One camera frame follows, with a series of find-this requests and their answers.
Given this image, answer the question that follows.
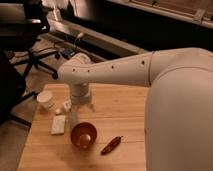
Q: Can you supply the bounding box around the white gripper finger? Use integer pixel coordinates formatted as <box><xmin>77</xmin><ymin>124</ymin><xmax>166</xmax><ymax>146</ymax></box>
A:
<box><xmin>62</xmin><ymin>100</ymin><xmax>72</xmax><ymax>112</ymax></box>
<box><xmin>68</xmin><ymin>106</ymin><xmax>78</xmax><ymax>129</ymax></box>

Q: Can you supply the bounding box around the white paper cup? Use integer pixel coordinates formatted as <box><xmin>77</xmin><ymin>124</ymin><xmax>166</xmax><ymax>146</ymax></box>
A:
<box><xmin>37</xmin><ymin>90</ymin><xmax>54</xmax><ymax>109</ymax></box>

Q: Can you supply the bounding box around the white sponge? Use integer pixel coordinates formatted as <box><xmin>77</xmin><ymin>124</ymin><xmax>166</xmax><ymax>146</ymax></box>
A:
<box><xmin>51</xmin><ymin>115</ymin><xmax>66</xmax><ymax>135</ymax></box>

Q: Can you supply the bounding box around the black office chair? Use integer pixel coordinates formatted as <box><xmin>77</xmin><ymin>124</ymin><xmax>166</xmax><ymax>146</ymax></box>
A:
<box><xmin>0</xmin><ymin>0</ymin><xmax>62</xmax><ymax>80</ymax></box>

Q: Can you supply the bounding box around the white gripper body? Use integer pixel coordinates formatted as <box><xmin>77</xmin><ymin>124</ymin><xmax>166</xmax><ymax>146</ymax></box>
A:
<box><xmin>70</xmin><ymin>83</ymin><xmax>95</xmax><ymax>112</ymax></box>

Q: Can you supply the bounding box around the red chili pepper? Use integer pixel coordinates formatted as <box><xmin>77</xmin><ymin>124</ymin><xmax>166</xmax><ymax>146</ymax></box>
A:
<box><xmin>100</xmin><ymin>136</ymin><xmax>122</xmax><ymax>155</ymax></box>

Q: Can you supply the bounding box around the red bowl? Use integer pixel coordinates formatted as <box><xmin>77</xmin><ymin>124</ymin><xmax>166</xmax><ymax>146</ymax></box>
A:
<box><xmin>70</xmin><ymin>122</ymin><xmax>97</xmax><ymax>149</ymax></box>

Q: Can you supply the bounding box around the blue box on floor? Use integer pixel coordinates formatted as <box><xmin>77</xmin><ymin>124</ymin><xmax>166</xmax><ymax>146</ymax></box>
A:
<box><xmin>61</xmin><ymin>49</ymin><xmax>75</xmax><ymax>58</ymax></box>

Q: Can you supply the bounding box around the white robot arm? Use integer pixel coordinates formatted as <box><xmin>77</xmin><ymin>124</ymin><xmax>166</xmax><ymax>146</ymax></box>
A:
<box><xmin>58</xmin><ymin>48</ymin><xmax>213</xmax><ymax>171</ymax></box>

